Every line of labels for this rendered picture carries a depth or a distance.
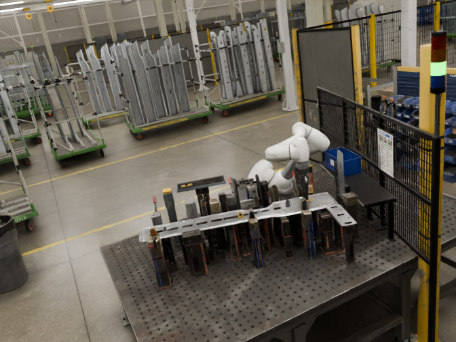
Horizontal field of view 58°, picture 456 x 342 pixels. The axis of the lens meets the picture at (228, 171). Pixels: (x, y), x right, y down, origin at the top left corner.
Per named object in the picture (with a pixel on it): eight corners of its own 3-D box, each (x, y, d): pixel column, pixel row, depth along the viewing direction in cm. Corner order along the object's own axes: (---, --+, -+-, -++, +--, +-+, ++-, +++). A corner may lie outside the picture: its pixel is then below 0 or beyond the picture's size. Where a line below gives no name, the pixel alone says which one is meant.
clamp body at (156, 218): (159, 261, 304) (148, 218, 291) (159, 254, 314) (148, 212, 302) (172, 259, 305) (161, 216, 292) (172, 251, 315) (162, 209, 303)
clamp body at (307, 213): (306, 262, 276) (301, 216, 263) (300, 253, 287) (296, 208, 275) (319, 259, 276) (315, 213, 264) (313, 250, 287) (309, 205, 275)
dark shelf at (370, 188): (364, 208, 269) (364, 204, 268) (319, 165, 353) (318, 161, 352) (397, 202, 271) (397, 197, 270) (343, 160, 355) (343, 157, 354)
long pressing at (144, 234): (138, 245, 272) (137, 243, 271) (140, 229, 293) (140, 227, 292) (339, 205, 281) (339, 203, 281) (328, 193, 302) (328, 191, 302)
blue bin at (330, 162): (343, 177, 314) (342, 161, 309) (324, 165, 342) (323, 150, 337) (362, 172, 317) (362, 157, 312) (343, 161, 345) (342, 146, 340)
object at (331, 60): (372, 191, 517) (367, 22, 448) (364, 194, 512) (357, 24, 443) (308, 165, 633) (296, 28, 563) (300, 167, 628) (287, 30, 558)
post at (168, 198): (174, 245, 322) (162, 195, 307) (174, 241, 329) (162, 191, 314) (183, 243, 323) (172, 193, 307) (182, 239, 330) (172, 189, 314)
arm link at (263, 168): (245, 177, 380) (257, 156, 381) (262, 186, 381) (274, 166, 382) (248, 177, 364) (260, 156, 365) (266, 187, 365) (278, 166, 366)
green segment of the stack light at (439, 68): (435, 76, 201) (435, 63, 199) (427, 74, 208) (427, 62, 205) (448, 74, 202) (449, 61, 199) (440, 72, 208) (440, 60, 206)
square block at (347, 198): (349, 245, 287) (346, 198, 274) (344, 239, 294) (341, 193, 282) (359, 242, 287) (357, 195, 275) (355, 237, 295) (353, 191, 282)
